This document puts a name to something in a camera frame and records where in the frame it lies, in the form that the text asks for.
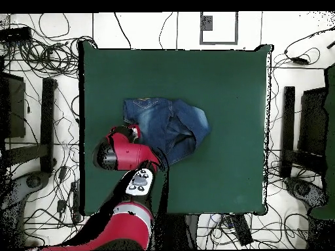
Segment dark green table cloth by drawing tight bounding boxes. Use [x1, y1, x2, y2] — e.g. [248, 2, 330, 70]
[78, 40, 274, 216]

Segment black power strip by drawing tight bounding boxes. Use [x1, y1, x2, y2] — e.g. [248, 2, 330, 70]
[0, 26, 33, 42]
[228, 213, 254, 246]
[70, 181, 81, 223]

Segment grey square floor frame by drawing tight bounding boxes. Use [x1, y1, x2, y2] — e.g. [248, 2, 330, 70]
[199, 11, 239, 46]

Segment dark green spare cloth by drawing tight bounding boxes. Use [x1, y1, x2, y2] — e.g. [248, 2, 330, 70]
[309, 63, 335, 220]

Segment grey wheeled chair base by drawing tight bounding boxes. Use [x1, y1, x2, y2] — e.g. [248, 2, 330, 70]
[0, 171, 52, 250]
[284, 176, 328, 210]

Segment black box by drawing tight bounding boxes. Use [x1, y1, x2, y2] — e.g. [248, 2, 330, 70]
[0, 72, 26, 139]
[297, 87, 328, 156]

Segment black stand base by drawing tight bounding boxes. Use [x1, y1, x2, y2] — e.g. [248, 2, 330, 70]
[3, 77, 58, 175]
[279, 86, 328, 180]

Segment black cable tangle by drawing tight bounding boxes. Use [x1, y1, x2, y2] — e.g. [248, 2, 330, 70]
[2, 12, 96, 79]

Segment blue denim jeans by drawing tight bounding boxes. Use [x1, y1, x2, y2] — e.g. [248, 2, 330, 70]
[122, 97, 211, 166]

